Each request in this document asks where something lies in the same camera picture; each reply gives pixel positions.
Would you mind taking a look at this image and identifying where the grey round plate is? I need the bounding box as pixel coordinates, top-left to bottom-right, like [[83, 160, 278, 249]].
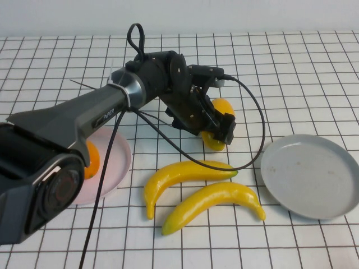
[[260, 133, 359, 220]]

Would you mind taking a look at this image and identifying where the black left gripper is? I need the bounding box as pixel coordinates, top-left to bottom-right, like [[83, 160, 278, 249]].
[[164, 86, 236, 145]]

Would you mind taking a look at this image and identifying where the white black-grid tablecloth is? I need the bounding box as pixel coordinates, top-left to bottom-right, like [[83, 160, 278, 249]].
[[0, 30, 359, 269]]

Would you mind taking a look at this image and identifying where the yellow mango with green tip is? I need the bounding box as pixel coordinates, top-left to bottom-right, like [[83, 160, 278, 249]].
[[201, 98, 236, 152]]

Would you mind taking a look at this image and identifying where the yellow plastic banana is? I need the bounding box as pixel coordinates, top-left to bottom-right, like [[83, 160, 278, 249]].
[[161, 182, 266, 236], [143, 160, 238, 220]]

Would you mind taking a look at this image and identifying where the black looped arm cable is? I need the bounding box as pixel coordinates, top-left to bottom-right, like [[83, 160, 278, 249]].
[[127, 24, 146, 61]]

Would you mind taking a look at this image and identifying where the white zip tie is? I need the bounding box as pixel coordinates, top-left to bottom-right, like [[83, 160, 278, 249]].
[[108, 58, 133, 112]]

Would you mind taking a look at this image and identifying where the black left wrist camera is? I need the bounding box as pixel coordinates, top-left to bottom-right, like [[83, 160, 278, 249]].
[[187, 64, 225, 88]]

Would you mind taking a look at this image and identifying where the orange plastic mango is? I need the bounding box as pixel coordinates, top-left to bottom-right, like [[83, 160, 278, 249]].
[[83, 140, 101, 180]]

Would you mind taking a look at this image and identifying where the pink round plate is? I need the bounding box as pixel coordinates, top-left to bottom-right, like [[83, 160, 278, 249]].
[[66, 126, 132, 208]]

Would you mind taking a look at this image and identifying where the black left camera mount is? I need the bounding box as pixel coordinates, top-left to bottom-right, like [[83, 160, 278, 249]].
[[190, 75, 214, 94]]

